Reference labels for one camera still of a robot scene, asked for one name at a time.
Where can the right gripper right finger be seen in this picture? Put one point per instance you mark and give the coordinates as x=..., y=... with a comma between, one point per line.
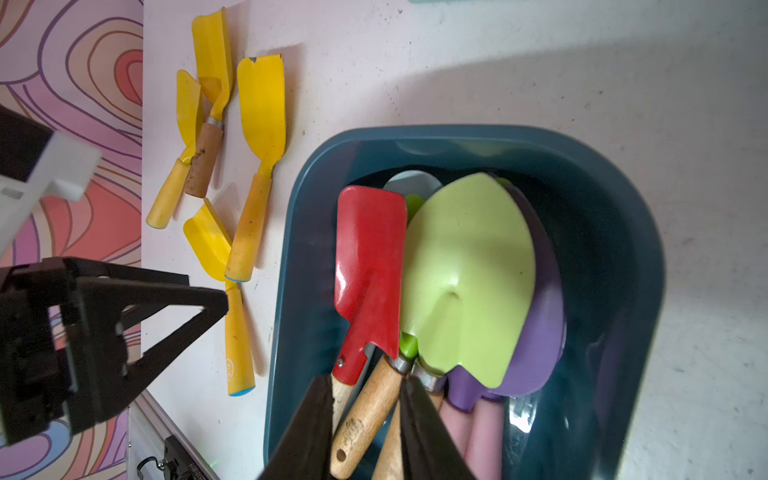
x=428, y=451

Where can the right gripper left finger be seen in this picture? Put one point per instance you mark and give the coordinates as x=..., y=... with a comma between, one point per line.
x=304, y=450

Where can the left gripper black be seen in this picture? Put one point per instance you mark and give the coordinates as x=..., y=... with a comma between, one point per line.
x=30, y=270

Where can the purple trowel pink handle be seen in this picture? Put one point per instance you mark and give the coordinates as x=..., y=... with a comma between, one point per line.
x=458, y=424
x=537, y=352

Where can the yellow shovel blue-tipped handle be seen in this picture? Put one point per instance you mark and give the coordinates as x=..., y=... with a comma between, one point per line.
x=211, y=244

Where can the light green round shovel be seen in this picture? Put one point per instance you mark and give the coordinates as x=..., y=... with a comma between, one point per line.
x=468, y=279

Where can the red square shovel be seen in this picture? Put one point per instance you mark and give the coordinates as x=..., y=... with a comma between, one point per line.
x=370, y=241

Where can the yellow square shovel yellow handle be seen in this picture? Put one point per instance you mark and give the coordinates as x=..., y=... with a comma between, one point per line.
x=262, y=92

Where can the light blue shovel white handle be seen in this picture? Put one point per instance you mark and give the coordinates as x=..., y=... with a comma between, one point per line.
x=413, y=182

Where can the green trowel wooden handle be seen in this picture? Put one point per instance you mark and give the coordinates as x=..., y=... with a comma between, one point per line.
x=370, y=403

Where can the teal storage box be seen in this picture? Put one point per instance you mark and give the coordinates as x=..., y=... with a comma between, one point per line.
x=608, y=249

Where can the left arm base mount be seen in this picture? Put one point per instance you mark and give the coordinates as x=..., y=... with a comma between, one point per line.
x=176, y=463

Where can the yellow shovel wooden handle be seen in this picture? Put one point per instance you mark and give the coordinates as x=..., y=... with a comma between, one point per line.
x=215, y=74

